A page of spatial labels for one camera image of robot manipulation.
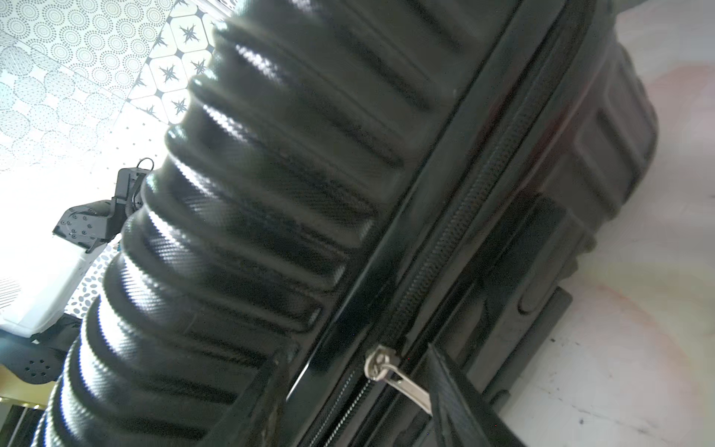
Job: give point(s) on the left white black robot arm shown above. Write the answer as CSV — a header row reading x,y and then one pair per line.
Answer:
x,y
36,334

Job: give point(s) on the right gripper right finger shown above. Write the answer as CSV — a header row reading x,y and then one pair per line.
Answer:
x,y
460,415

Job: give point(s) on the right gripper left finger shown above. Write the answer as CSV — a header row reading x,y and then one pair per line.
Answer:
x,y
254,418

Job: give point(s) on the silver zipper pull tab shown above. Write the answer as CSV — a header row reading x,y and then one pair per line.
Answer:
x,y
381,365

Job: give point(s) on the black hard-shell suitcase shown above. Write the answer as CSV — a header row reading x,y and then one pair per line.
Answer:
x,y
351,174

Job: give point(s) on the floral pink table mat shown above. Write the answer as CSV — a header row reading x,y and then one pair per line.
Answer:
x,y
631,363

